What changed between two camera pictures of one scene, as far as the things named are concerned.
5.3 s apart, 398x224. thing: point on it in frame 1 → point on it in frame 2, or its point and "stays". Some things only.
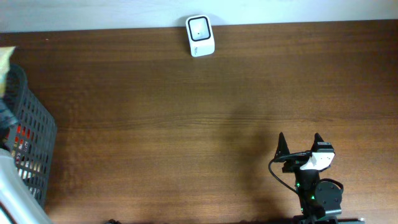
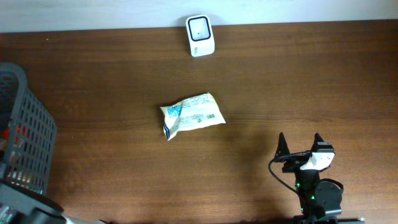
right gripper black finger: [317, 138] stays
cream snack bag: [5, 53] → [193, 113]
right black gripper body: [296, 163] stays
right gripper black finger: [283, 149] stays
